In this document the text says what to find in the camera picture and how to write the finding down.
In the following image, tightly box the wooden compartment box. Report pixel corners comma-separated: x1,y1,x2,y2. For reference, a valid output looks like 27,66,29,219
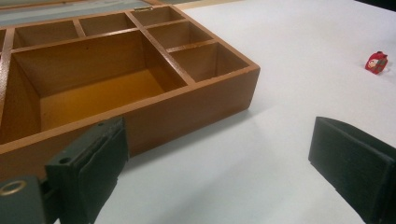
0,0,262,182

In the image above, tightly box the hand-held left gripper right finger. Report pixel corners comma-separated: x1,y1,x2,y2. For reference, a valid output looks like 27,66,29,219
308,116,396,224

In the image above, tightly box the small red packet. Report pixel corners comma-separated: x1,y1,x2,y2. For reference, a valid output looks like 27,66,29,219
364,50,389,76

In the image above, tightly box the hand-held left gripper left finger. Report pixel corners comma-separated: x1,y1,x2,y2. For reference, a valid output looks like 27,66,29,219
45,117,130,224

